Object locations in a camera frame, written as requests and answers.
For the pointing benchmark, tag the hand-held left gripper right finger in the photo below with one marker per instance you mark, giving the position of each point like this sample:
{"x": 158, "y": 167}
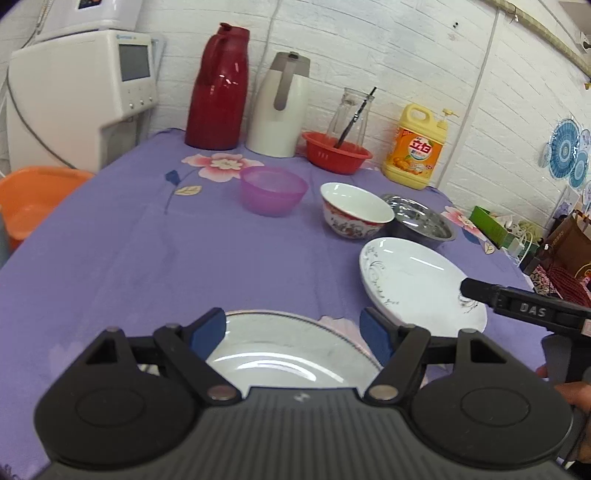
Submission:
{"x": 372, "y": 333}

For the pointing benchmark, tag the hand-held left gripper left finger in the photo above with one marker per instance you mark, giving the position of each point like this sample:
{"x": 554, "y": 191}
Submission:
{"x": 210, "y": 331}

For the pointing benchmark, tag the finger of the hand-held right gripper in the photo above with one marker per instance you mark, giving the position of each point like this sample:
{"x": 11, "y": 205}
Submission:
{"x": 526, "y": 308}

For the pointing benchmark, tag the white plate with vine print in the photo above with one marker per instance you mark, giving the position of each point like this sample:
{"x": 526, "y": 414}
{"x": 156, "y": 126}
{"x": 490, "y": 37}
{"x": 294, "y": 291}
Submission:
{"x": 415, "y": 281}

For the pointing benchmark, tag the white plate with dark rim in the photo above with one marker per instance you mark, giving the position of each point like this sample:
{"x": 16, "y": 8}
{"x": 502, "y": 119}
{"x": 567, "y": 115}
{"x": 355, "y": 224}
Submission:
{"x": 286, "y": 350}

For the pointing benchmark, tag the person's right hand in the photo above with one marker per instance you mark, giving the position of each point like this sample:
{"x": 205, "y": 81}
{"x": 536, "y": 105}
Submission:
{"x": 583, "y": 399}

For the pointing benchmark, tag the red patterned bag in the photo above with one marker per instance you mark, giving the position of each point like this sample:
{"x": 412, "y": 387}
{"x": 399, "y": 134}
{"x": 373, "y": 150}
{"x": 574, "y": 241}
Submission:
{"x": 561, "y": 284}

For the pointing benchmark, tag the brown paper bag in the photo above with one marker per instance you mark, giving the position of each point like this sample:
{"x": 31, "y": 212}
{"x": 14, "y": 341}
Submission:
{"x": 572, "y": 244}

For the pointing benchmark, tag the green box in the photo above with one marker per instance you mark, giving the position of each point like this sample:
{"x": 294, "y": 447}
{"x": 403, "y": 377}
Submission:
{"x": 485, "y": 226}

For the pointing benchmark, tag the purple floral tablecloth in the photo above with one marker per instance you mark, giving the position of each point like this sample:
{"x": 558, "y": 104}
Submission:
{"x": 138, "y": 258}

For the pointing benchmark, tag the ceramic bowl with red pattern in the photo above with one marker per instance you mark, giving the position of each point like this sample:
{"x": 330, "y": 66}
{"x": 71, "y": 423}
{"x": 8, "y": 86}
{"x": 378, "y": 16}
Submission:
{"x": 351, "y": 217}

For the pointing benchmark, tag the stainless steel bowl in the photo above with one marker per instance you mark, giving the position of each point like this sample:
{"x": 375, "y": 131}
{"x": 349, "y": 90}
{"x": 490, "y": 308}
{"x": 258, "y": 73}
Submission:
{"x": 425, "y": 226}

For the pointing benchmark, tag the purple plastic bowl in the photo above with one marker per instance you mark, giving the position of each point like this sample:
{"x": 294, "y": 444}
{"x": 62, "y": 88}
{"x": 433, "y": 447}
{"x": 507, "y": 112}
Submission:
{"x": 270, "y": 194}

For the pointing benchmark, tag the red plastic basket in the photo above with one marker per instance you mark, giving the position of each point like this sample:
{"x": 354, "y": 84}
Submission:
{"x": 332, "y": 161}

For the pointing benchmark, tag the yellow detergent bottle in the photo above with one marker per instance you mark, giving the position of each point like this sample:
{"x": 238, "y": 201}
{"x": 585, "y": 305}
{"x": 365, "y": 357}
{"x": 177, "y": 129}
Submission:
{"x": 415, "y": 157}

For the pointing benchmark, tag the white thermos jug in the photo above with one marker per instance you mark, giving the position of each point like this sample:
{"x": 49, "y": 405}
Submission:
{"x": 277, "y": 124}

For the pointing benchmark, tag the black straw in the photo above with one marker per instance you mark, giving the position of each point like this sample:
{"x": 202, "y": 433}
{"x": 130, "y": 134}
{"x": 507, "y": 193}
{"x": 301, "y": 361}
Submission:
{"x": 356, "y": 115}

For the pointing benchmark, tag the orange plastic basin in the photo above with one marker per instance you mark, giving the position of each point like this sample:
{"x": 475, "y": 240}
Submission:
{"x": 32, "y": 203}

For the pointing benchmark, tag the glass carafe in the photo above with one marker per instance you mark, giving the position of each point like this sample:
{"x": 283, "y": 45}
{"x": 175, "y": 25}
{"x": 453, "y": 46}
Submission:
{"x": 344, "y": 108}

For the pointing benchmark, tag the red thermos jug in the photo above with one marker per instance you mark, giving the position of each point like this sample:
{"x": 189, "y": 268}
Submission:
{"x": 217, "y": 92}

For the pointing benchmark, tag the white appliance with screen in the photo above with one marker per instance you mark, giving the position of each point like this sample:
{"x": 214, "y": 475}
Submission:
{"x": 69, "y": 92}

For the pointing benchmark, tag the small blue round wall decoration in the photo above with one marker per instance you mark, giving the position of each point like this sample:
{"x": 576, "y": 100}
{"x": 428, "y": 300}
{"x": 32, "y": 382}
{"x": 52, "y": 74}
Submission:
{"x": 580, "y": 170}

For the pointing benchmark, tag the large blue round wall decoration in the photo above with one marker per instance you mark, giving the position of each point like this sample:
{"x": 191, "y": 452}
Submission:
{"x": 563, "y": 147}

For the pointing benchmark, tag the white wall conduit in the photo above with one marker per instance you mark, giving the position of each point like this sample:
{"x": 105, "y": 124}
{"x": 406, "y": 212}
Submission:
{"x": 475, "y": 87}

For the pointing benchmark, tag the white wall-mounted appliance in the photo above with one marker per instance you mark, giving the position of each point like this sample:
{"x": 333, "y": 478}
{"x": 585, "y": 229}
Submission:
{"x": 92, "y": 18}

